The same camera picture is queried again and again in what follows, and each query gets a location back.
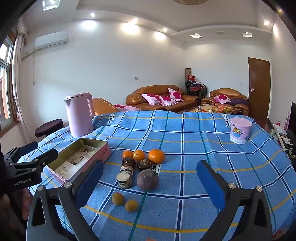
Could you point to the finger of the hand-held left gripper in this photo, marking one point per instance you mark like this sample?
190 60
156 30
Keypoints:
30 146
49 155

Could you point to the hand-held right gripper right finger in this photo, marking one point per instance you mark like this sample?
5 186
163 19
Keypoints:
211 183

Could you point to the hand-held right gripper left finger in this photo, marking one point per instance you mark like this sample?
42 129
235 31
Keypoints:
91 183

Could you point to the small yellow citrus fruit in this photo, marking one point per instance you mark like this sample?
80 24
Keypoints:
118 198
131 205

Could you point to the pink rectangular tin box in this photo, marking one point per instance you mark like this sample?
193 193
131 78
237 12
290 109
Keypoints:
103 154

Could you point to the small orange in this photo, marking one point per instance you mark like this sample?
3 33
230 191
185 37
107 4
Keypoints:
127 154
139 154

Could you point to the dark purple round fruit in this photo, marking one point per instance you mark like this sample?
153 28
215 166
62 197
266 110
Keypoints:
148 180

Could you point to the large orange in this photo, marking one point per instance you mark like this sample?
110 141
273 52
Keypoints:
156 156

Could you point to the dark purple round stool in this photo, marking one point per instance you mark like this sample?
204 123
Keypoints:
48 127

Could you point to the printed paper sheet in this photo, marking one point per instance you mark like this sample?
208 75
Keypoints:
78 157

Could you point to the blue plaid tablecloth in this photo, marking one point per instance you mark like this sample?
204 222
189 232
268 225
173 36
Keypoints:
185 150

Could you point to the pink electric kettle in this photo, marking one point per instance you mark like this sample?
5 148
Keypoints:
78 115

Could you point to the pink cartoon plastic cup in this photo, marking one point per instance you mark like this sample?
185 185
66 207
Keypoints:
240 131

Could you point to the window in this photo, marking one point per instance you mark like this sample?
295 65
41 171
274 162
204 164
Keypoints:
4 81

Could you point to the orange lounge chair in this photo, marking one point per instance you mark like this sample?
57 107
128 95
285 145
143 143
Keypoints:
104 106

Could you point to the coffee table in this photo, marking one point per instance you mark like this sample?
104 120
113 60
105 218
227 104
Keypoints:
208 109

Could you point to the white curtain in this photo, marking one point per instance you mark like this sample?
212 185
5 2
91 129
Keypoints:
19 69

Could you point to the pile of household items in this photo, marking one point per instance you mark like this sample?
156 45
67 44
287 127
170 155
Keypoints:
283 141

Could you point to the pink floral cushion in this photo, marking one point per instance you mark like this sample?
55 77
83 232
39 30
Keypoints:
128 107

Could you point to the pink floral pillow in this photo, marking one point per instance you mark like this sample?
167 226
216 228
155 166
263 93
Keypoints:
151 98
222 98
167 100
175 94

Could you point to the purple cloth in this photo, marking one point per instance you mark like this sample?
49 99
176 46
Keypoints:
239 102

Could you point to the brown leather armchair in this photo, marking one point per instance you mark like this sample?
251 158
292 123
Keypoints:
227 91

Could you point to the stacked dark chairs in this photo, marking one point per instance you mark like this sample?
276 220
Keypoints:
196 89

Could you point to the black television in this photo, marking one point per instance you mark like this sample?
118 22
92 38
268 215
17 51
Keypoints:
292 120

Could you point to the brown wooden door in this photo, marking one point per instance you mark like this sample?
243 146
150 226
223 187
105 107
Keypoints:
259 85

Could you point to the brown leather sofa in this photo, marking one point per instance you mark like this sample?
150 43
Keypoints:
157 89

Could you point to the tall patterned tube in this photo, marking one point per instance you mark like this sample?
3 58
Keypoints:
188 73

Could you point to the square ceiling light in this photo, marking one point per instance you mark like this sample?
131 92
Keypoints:
52 3
247 34
266 22
196 36

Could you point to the round ceiling lamp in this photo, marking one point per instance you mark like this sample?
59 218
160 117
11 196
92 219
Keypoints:
189 1

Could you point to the white wall air conditioner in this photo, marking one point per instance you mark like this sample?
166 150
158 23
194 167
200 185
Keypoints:
52 39

